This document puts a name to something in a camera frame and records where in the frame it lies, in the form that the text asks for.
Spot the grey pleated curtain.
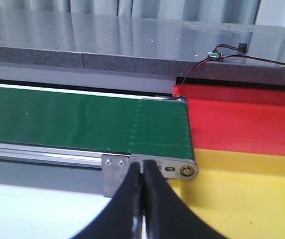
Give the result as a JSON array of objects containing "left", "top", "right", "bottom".
[{"left": 0, "top": 0, "right": 285, "bottom": 27}]

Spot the white panel behind conveyor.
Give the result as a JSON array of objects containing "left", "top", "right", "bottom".
[{"left": 0, "top": 62, "right": 176, "bottom": 94}]

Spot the red plastic tray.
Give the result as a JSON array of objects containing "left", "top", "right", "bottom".
[{"left": 173, "top": 84, "right": 285, "bottom": 156}]

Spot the small green circuit board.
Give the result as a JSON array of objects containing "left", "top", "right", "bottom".
[{"left": 207, "top": 52, "right": 223, "bottom": 61}]

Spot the red and black wire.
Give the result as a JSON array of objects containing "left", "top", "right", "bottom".
[{"left": 174, "top": 44, "right": 285, "bottom": 98}]

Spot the yellow plastic tray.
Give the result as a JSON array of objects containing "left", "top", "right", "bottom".
[{"left": 170, "top": 149, "right": 285, "bottom": 239}]

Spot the aluminium conveyor side rail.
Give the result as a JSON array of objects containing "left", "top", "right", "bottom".
[{"left": 0, "top": 140, "right": 103, "bottom": 171}]

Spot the green conveyor belt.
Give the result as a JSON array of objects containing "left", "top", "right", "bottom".
[{"left": 0, "top": 87, "right": 194, "bottom": 160}]

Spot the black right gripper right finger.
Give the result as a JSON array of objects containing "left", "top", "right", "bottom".
[{"left": 143, "top": 160, "right": 225, "bottom": 239}]

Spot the small black sensor block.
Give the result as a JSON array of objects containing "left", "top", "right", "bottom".
[{"left": 238, "top": 43, "right": 248, "bottom": 53}]

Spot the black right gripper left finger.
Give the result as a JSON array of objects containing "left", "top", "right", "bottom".
[{"left": 73, "top": 162, "right": 142, "bottom": 239}]

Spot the grey stone counter shelf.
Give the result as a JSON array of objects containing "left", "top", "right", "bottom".
[{"left": 0, "top": 8, "right": 285, "bottom": 86}]

